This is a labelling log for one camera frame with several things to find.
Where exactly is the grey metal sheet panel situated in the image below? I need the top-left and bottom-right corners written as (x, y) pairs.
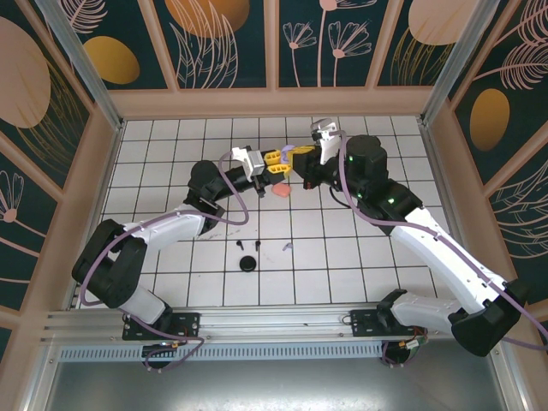
top-left (25, 359), bottom-right (527, 411)

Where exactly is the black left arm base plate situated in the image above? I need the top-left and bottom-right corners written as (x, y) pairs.
top-left (122, 312), bottom-right (202, 342)

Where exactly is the aluminium side rail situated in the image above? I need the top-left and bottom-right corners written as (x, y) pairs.
top-left (418, 119), bottom-right (487, 306)

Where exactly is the aluminium mounting rail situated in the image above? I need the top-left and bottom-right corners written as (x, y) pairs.
top-left (40, 302), bottom-right (510, 344)

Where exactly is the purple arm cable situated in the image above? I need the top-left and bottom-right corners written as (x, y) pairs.
top-left (79, 152), bottom-right (250, 372)
top-left (327, 130), bottom-right (548, 369)

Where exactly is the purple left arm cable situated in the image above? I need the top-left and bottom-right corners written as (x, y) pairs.
top-left (79, 152), bottom-right (250, 372)

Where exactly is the aluminium frame post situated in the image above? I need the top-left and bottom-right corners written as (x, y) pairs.
top-left (419, 0), bottom-right (502, 126)
top-left (36, 0), bottom-right (126, 132)

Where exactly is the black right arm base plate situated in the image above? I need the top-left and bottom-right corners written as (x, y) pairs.
top-left (349, 308), bottom-right (429, 339)

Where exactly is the slotted grey cable duct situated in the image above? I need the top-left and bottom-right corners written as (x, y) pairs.
top-left (57, 344), bottom-right (386, 361)

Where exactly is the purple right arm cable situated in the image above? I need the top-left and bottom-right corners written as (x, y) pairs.
top-left (327, 130), bottom-right (548, 369)

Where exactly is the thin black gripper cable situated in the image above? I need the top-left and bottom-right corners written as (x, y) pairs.
top-left (331, 190), bottom-right (357, 210)

